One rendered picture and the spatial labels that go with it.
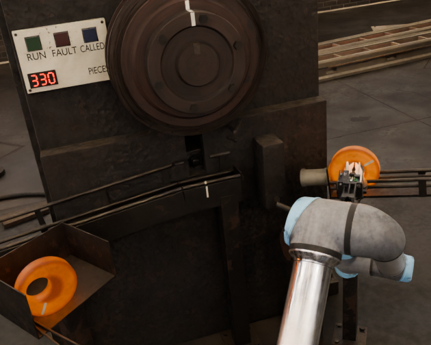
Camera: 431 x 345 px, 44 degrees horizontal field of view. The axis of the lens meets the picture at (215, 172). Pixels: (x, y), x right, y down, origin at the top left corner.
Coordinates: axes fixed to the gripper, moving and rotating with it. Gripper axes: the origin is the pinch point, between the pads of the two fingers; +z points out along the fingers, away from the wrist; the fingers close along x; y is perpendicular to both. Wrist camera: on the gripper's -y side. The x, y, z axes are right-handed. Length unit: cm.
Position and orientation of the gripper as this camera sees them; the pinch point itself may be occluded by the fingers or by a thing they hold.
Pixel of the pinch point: (354, 167)
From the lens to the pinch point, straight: 173.6
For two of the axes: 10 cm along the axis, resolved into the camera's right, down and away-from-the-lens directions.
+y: -1.9, -7.2, -6.7
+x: -9.4, -0.5, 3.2
